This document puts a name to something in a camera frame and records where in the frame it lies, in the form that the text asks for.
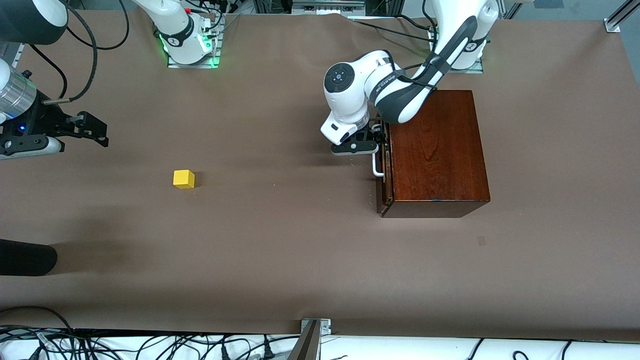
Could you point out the aluminium profile bar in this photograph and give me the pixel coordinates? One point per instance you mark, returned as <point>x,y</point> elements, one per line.
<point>11,52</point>
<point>620,17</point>

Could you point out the brown table cover sheet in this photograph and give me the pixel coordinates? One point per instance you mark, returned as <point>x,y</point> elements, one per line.
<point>250,125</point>

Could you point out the metal rack frame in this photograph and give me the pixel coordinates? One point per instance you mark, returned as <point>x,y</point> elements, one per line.
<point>325,6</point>

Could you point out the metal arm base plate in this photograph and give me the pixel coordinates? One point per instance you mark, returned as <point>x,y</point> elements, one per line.
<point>192,64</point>
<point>475,70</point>

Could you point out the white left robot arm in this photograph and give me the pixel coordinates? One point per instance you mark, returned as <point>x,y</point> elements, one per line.
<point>395,95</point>

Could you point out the black ribbed cylinder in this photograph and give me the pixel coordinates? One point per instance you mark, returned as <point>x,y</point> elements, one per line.
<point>25,257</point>

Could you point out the dark brown wooden drawer box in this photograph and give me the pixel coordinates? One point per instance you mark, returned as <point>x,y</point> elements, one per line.
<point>440,165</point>

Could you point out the metal clamp bracket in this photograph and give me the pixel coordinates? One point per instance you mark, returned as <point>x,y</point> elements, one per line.
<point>324,326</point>

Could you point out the dark brown wooden drawer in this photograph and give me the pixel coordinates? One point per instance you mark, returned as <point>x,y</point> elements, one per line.
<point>385,192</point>

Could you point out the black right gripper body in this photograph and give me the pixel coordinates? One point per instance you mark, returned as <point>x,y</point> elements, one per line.
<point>41,121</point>

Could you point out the yellow cube block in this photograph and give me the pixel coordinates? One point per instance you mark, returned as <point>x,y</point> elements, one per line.
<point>183,179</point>

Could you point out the dark mounting post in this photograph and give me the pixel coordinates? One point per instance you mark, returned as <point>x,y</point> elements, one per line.
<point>305,345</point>

